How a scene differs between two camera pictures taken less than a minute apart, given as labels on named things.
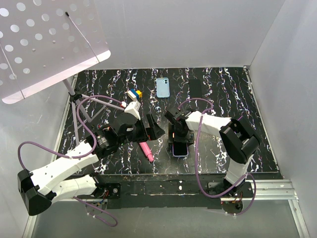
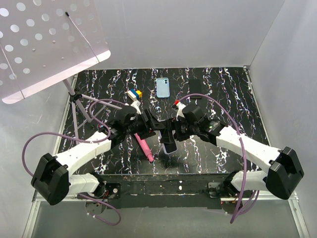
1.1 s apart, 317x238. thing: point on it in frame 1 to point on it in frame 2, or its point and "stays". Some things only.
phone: (180, 149) to (171, 147)
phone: (162, 88) stays
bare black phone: (195, 88) stays
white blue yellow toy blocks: (134, 94) stays
